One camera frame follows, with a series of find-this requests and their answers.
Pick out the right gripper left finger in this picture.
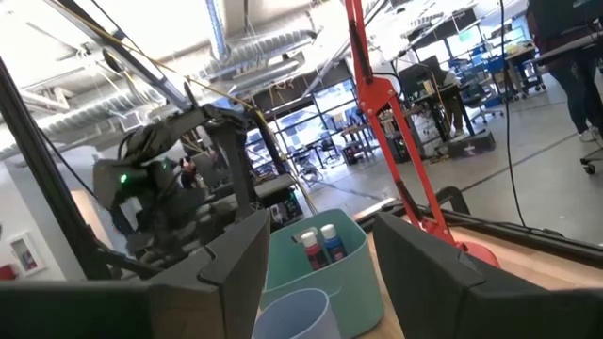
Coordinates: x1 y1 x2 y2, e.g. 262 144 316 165
0 209 272 339

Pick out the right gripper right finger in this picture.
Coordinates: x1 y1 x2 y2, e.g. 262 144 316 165
372 212 603 339

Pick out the blue plastic cup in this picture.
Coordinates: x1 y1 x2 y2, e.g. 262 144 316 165
251 287 343 339

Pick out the small dark red paint bottle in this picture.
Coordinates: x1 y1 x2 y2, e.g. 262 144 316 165
300 230 332 272

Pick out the small blue paint bottle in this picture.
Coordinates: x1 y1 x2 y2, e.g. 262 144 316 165
319 223 350 264

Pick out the teal plastic bin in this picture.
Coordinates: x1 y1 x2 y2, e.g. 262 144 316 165
260 208 386 339

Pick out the person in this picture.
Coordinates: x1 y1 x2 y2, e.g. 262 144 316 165
525 0 603 145
431 65 470 137

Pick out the red desk lamp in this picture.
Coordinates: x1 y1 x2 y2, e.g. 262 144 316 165
342 0 501 268

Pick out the black desk with monitor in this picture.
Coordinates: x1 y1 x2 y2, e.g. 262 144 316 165
398 54 498 159

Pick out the white wall cabinet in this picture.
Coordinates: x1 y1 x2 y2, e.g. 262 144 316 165
8 231 47 278

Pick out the black hanging cable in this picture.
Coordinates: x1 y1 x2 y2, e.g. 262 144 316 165
497 0 529 230

